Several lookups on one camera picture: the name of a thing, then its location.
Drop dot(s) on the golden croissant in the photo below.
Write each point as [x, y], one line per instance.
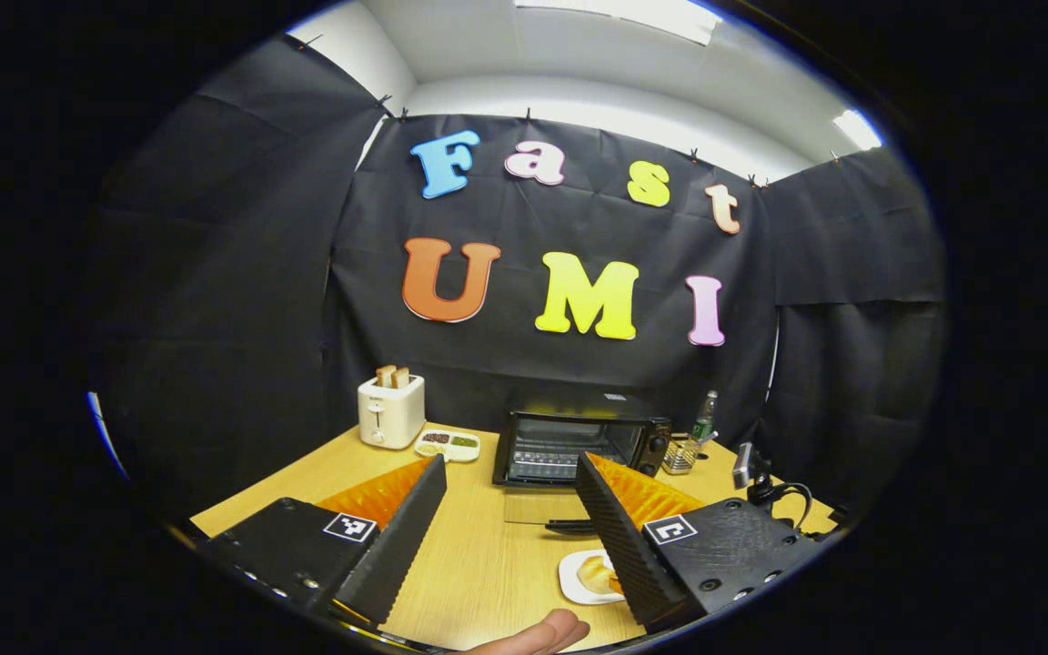
[595, 575]

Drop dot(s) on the toast slice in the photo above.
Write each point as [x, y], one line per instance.
[385, 377]
[401, 377]

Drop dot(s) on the clear glass holder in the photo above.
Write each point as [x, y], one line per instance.
[680, 455]

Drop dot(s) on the ceiling light panel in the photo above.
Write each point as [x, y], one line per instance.
[624, 14]
[857, 129]

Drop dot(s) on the black electric oven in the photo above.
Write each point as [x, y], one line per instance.
[647, 437]

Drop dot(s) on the white toaster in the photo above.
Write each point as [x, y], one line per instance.
[392, 414]

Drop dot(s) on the green plastic bottle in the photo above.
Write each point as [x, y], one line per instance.
[704, 423]

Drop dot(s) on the white divided condiment dish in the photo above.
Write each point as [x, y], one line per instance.
[447, 446]

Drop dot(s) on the black backdrop cloth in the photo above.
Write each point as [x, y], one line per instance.
[524, 227]

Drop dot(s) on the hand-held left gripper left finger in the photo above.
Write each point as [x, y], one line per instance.
[401, 532]

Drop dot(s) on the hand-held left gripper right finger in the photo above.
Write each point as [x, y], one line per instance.
[619, 537]

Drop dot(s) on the white square plate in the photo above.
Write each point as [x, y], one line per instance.
[571, 582]

